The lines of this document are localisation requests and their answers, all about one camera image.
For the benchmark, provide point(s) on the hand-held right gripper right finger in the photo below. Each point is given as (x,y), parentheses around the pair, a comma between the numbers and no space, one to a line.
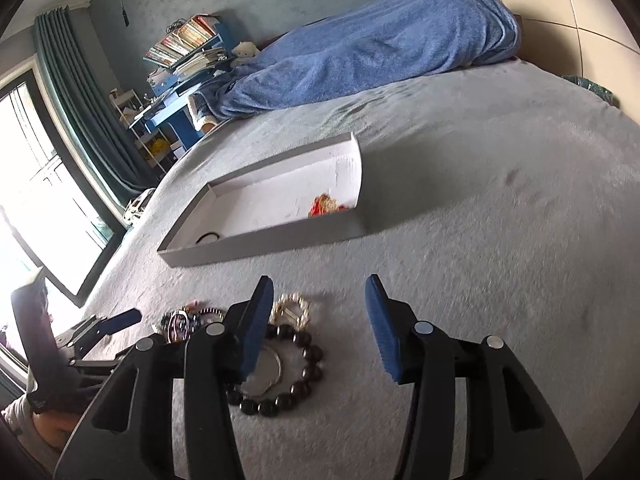
(382,332)

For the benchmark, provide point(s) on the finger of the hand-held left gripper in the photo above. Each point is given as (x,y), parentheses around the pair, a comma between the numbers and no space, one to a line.
(117,321)

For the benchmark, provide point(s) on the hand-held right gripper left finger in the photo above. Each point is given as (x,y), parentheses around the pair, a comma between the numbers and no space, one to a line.
(256,332)

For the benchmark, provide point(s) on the white cardboard box tray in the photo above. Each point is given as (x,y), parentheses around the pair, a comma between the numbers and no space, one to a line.
(280,210)

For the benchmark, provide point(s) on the person's left forearm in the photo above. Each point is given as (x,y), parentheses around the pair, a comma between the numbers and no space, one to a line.
(42,420)

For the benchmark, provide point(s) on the silver bangle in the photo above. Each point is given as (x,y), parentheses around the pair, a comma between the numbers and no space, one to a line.
(270,377)

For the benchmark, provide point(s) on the window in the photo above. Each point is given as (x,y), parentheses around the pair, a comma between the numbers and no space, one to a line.
(45,195)

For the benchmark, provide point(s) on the white storage rack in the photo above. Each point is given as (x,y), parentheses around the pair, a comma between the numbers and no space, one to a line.
(137,125)

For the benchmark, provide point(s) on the teal curtain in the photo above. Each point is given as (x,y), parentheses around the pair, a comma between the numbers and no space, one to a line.
(85,105)

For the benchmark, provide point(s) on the blue desk with shelf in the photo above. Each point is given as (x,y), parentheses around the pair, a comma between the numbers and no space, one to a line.
(185,95)

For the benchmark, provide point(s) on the blue fleece blanket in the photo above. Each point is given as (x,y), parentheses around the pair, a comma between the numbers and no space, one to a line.
(370,55)

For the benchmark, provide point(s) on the white plush toy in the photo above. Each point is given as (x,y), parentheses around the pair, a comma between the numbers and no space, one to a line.
(244,53)

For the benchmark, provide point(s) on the row of books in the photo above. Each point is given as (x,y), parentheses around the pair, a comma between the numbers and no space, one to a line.
(182,40)

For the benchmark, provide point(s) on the beige padded headboard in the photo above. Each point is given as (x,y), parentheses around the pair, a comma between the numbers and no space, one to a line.
(575,15)

